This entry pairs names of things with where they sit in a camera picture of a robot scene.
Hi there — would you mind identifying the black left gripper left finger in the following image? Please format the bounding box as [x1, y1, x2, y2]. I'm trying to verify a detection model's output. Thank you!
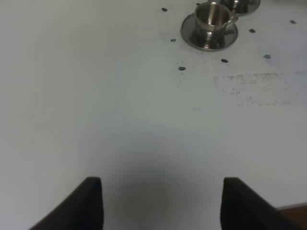
[31, 177, 104, 230]

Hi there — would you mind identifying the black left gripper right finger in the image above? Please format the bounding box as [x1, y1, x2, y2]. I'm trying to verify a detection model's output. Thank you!
[220, 177, 301, 230]

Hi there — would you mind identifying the front stainless steel saucer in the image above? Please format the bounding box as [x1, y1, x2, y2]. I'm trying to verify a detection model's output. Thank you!
[180, 12, 239, 52]

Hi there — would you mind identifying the front stainless steel teacup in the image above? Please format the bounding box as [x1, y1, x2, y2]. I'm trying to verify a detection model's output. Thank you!
[194, 2, 238, 33]

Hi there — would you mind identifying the stainless steel teacup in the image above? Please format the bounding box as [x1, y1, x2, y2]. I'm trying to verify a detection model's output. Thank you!
[209, 0, 249, 10]
[194, 2, 238, 33]

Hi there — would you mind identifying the rear stainless steel teacup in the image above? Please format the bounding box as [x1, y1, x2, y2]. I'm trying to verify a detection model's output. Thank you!
[209, 0, 249, 10]

